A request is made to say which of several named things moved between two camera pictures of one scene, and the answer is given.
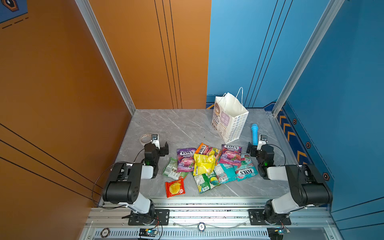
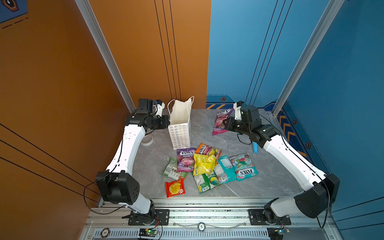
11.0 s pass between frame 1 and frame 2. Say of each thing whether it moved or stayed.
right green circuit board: stayed
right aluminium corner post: stayed
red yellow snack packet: stayed
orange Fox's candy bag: stayed
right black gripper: moved
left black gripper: moved
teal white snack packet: stayed
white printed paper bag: moved
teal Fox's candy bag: stayed
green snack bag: stayed
